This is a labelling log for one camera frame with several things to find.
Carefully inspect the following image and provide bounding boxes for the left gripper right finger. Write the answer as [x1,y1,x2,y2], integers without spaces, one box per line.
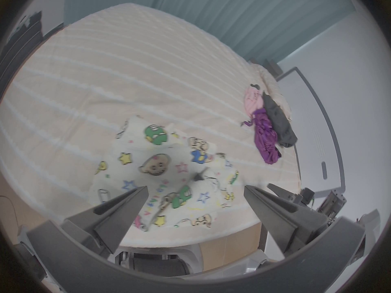
[243,185,329,253]

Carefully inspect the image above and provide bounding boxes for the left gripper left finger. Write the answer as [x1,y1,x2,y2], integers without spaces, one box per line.
[62,186,149,255]

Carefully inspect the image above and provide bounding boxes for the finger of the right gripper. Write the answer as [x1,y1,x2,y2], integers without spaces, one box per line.
[267,183,294,203]

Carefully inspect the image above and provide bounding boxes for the white printed pyjama top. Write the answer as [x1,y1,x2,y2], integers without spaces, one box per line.
[89,115,240,232]

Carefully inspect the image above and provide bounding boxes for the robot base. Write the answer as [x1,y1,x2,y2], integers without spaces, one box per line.
[113,245,271,278]

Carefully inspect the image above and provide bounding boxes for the bed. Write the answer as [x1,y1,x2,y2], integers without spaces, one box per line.
[0,2,347,256]

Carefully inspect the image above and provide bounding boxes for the purple satin garment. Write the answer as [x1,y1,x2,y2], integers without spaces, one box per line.
[241,108,282,165]

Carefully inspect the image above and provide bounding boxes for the black garment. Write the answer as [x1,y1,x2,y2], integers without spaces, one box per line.
[250,84,298,148]

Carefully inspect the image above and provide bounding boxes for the pink garment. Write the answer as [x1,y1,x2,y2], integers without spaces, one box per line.
[244,86,264,115]

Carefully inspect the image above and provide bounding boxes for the grey bedside table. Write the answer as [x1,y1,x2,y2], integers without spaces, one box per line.
[265,59,284,79]

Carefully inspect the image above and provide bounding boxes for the blue-green curtain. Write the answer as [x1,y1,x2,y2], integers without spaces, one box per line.
[64,0,356,65]

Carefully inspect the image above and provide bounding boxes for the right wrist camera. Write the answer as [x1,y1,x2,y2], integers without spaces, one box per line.
[301,188,316,206]

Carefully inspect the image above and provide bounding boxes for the black cable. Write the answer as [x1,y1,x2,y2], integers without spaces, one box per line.
[0,195,16,225]

